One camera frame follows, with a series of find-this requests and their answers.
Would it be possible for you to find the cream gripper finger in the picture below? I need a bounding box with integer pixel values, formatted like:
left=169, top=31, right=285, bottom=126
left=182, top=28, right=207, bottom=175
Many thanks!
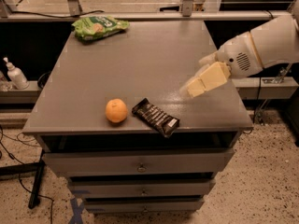
left=180, top=52, right=217, bottom=91
left=186, top=62, right=231, bottom=97

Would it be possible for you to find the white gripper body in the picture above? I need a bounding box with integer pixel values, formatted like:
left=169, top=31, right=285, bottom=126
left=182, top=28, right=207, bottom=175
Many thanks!
left=216, top=32, right=263, bottom=78

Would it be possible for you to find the black rxbar chocolate bar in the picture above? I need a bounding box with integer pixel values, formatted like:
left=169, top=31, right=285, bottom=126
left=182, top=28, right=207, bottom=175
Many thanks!
left=132, top=98, right=179, bottom=138

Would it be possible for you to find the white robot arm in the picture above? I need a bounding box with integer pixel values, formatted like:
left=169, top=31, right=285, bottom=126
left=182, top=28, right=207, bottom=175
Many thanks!
left=179, top=0, right=299, bottom=99

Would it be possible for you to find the orange fruit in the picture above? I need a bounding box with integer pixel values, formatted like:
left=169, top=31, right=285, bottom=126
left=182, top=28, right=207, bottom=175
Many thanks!
left=105, top=99, right=128, bottom=123

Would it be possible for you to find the top grey drawer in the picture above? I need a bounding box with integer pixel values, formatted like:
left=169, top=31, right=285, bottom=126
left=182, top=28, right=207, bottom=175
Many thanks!
left=43, top=148, right=235, bottom=177

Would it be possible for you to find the grey drawer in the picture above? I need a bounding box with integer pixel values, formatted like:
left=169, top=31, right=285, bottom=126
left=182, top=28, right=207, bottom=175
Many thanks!
left=43, top=148, right=235, bottom=177
left=84, top=197, right=204, bottom=214
left=68, top=179, right=215, bottom=198

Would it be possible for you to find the grey drawer cabinet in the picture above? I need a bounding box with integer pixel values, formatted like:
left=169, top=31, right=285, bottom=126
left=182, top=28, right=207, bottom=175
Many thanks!
left=23, top=21, right=252, bottom=214

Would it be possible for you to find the green snack bag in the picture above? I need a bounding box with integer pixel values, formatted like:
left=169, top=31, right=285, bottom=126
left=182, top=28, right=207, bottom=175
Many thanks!
left=72, top=16, right=130, bottom=41

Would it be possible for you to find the middle grey drawer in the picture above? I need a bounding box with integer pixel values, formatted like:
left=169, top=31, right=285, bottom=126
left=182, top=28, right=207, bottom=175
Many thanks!
left=68, top=179, right=215, bottom=198

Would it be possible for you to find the bottom grey drawer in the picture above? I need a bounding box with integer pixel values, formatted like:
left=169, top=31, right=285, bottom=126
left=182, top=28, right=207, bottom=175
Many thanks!
left=84, top=197, right=204, bottom=214

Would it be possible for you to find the white pump bottle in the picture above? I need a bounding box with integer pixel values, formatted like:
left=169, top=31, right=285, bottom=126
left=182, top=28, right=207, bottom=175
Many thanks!
left=3, top=57, right=29, bottom=90

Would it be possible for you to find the black metal floor stand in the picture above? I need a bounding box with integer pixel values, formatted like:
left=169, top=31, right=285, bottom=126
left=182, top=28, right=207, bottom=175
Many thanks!
left=0, top=152, right=45, bottom=209

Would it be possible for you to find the metal frame rail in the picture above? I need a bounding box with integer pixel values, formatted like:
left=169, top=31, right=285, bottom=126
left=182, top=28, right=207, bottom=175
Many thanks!
left=0, top=10, right=289, bottom=22

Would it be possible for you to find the black floor cable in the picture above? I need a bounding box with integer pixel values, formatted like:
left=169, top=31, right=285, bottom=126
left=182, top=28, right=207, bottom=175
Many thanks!
left=0, top=124, right=54, bottom=224

